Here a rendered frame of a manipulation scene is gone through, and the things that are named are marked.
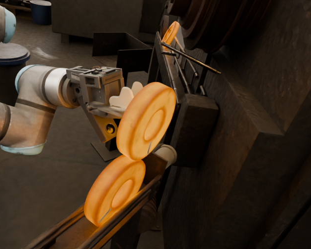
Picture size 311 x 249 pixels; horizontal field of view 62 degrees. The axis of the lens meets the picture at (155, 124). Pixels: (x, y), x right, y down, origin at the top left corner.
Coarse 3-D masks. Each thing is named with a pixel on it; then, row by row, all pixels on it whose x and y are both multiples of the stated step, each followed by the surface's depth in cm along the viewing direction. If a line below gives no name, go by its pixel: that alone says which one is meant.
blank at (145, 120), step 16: (144, 96) 44; (160, 96) 46; (128, 112) 44; (144, 112) 43; (160, 112) 52; (128, 128) 44; (144, 128) 46; (160, 128) 54; (128, 144) 45; (144, 144) 50
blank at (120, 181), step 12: (120, 156) 51; (108, 168) 48; (120, 168) 48; (132, 168) 51; (144, 168) 57; (96, 180) 48; (108, 180) 47; (120, 180) 49; (132, 180) 55; (96, 192) 47; (108, 192) 47; (120, 192) 57; (132, 192) 58; (96, 204) 47; (108, 204) 49; (120, 204) 55; (96, 216) 48; (108, 216) 52
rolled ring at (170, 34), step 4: (172, 24) 175; (176, 24) 168; (168, 28) 182; (172, 28) 169; (176, 28) 167; (168, 32) 181; (172, 32) 167; (176, 32) 167; (164, 36) 182; (168, 36) 169; (172, 36) 167; (164, 40) 180; (168, 40) 169; (172, 40) 169
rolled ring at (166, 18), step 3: (165, 15) 188; (165, 18) 185; (168, 18) 185; (162, 21) 195; (165, 21) 184; (168, 21) 184; (162, 24) 197; (165, 24) 184; (162, 27) 198; (165, 27) 184; (162, 30) 185; (165, 30) 185; (162, 33) 186; (162, 36) 187
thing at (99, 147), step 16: (96, 32) 139; (112, 32) 144; (96, 48) 144; (112, 48) 150; (128, 48) 151; (144, 48) 139; (112, 64) 138; (128, 64) 130; (144, 64) 137; (96, 144) 173; (112, 144) 168
